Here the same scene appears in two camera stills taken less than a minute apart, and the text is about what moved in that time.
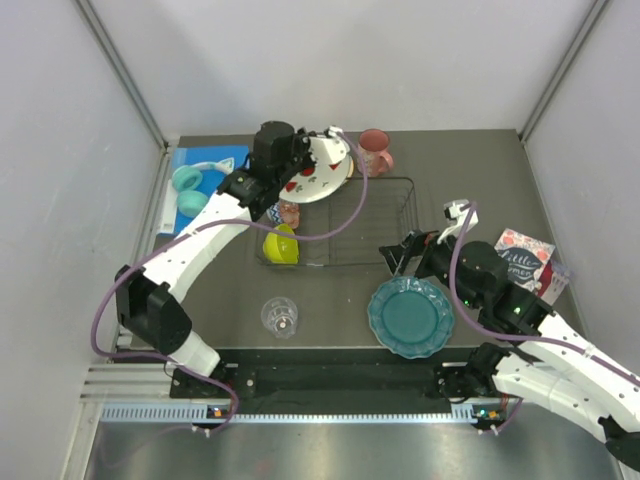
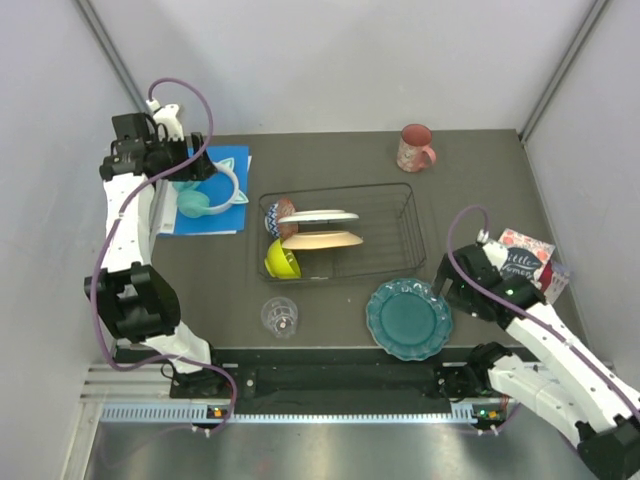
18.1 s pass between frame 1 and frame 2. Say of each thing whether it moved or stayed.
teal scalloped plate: stayed
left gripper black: moved
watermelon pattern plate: moved
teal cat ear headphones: stayed
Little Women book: stayed
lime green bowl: moved
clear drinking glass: stayed
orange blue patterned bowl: stayed
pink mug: moved
